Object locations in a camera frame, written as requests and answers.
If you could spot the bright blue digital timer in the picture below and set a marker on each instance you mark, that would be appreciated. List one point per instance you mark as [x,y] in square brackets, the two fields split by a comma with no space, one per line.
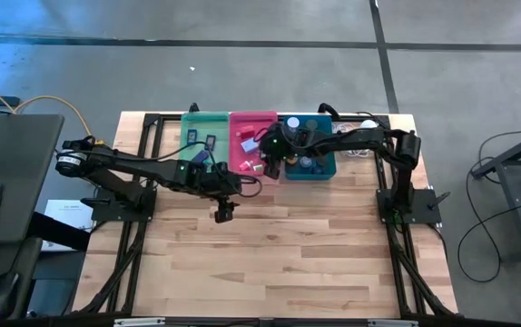
[192,136]

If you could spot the small pink charger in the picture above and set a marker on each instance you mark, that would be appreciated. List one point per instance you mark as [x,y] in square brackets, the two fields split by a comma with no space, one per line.
[244,165]

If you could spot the dark digital timer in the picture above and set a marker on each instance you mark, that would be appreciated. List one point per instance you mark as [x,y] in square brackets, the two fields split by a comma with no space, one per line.
[210,142]

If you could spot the white capped hourglass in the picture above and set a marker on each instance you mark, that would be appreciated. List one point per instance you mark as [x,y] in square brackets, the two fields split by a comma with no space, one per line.
[292,122]

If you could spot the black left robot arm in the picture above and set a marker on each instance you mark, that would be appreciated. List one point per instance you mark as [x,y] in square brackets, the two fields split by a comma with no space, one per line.
[129,165]

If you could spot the teal plastic bin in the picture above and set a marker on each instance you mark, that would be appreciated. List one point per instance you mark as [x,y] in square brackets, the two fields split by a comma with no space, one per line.
[328,170]

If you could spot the black desk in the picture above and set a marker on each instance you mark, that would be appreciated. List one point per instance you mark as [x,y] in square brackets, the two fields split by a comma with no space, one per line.
[15,145]

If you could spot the orange capped hourglass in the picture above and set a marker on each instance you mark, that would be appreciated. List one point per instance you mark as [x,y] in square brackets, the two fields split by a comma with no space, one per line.
[291,160]

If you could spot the black metal table frame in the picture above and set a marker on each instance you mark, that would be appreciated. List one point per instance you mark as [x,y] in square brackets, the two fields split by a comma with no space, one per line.
[150,120]

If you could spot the navy blue box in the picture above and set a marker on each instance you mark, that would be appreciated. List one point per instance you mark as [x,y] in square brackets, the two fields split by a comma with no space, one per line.
[200,157]

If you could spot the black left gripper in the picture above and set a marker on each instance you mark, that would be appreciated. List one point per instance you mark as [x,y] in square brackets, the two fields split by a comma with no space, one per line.
[226,188]

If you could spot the pink plastic bin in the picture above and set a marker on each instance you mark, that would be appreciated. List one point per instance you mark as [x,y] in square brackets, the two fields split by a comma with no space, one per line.
[238,154]

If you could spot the silver metal bracket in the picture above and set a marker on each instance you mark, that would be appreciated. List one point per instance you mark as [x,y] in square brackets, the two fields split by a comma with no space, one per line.
[392,323]
[140,322]

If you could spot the black computer mouse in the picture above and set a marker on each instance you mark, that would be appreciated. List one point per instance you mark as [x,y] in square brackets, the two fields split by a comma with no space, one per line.
[4,290]

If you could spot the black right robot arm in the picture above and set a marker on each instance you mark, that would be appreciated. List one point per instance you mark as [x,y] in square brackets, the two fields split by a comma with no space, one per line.
[378,136]

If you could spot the black desk support bar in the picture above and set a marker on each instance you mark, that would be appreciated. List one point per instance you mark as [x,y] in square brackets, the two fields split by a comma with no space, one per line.
[61,231]

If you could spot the green plastic bin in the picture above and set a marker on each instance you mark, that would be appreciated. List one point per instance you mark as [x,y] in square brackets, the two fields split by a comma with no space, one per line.
[197,122]

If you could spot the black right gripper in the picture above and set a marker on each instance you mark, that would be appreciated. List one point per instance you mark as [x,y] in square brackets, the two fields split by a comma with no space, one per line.
[278,143]

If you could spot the dark grey low desk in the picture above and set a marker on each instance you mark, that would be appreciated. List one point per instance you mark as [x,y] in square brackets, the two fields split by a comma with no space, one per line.
[29,259]

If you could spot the white paper sheet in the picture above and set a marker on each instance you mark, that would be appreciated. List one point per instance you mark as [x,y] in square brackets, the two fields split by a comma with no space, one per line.
[67,211]

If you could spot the white light bulb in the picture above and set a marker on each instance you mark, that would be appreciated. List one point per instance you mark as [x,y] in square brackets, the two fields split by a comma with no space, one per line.
[369,123]

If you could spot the red wall charger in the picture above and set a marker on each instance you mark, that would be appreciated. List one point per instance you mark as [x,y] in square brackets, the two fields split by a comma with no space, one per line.
[246,132]

